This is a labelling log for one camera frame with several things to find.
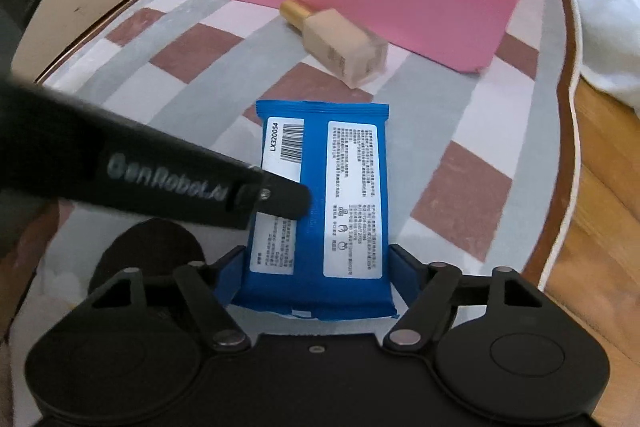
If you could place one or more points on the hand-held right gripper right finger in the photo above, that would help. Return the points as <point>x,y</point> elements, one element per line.
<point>407,277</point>

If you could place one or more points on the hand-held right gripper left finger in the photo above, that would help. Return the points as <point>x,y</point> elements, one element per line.
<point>230,279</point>

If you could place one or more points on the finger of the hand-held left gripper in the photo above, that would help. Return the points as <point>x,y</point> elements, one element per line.
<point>280,199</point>

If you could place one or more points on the blue wet wipes packet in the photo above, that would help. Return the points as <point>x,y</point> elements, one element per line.
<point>312,147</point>

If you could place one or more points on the dark round object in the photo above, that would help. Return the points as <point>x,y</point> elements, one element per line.
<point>150,242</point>

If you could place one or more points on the checked grey brown mat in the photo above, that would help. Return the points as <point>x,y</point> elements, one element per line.
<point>450,117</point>

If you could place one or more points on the gold-capped beige foundation bottle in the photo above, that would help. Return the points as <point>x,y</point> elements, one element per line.
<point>340,42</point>

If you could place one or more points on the white bed sheet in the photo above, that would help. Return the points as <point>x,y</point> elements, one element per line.
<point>610,52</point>

